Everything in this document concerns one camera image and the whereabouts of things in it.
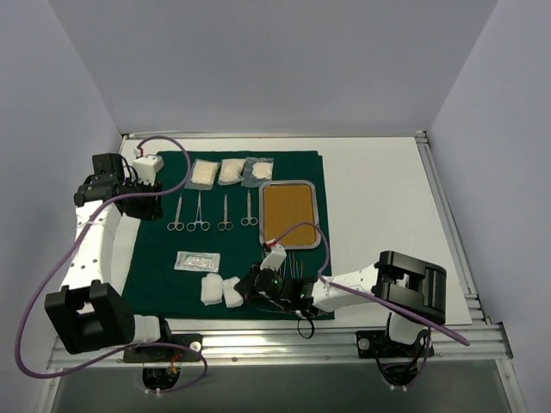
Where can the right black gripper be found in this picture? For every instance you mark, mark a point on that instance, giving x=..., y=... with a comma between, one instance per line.
x=248, y=286

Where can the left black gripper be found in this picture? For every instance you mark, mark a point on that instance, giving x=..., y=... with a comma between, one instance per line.
x=144, y=202

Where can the serrated silver tissue forceps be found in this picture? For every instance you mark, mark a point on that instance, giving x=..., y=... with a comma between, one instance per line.
x=301, y=270

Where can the small pointed silver scissors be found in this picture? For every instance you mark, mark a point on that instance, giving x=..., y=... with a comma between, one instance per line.
x=176, y=224

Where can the white gauze square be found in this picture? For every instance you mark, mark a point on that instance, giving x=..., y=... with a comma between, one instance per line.
x=211, y=289

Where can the silver scalpel handle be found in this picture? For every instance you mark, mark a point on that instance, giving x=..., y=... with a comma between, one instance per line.
x=249, y=219

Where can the white green suture packet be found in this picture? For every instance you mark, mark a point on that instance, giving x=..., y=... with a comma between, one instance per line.
x=197, y=262

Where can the white gauze pad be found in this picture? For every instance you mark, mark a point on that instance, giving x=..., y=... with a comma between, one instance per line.
x=231, y=171
x=203, y=175

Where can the green surgical cloth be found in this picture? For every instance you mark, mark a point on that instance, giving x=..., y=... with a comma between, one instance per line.
x=154, y=287

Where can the silver instrument tray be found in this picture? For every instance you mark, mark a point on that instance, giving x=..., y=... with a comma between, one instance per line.
x=261, y=215

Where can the foil packet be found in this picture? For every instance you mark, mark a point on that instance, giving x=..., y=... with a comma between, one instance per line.
x=257, y=171

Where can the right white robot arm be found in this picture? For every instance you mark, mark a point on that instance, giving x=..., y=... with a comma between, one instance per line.
x=414, y=291

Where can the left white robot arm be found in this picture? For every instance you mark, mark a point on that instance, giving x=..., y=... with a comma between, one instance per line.
x=87, y=313

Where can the tan silicone suture pad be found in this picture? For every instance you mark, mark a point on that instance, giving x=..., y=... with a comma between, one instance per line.
x=288, y=211

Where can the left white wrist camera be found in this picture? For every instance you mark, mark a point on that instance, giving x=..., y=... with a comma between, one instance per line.
x=147, y=167

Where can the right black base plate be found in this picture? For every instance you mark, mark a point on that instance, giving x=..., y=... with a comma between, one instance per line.
x=371, y=344

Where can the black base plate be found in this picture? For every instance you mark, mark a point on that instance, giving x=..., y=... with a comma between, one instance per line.
x=371, y=344
x=184, y=347

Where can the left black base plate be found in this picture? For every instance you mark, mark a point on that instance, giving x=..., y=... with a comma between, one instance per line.
x=184, y=347

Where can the aluminium right side rail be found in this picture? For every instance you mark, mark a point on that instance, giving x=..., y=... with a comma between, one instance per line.
x=450, y=230

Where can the aluminium rail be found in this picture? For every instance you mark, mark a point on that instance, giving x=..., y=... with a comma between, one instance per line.
x=450, y=230
x=284, y=346

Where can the aluminium front rail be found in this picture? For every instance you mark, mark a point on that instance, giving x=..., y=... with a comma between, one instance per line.
x=284, y=346

